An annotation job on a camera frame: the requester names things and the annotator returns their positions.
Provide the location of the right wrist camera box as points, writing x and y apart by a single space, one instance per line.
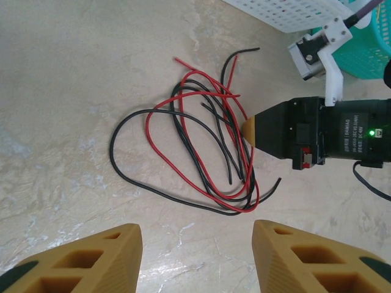
334 73

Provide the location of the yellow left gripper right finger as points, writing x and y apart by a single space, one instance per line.
268 259

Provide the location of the teal plastic basket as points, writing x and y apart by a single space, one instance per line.
360 61

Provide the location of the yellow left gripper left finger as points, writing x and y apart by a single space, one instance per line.
122 259

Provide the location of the white plastic basket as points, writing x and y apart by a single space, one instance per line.
287 27

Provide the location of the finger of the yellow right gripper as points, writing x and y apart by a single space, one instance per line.
268 131

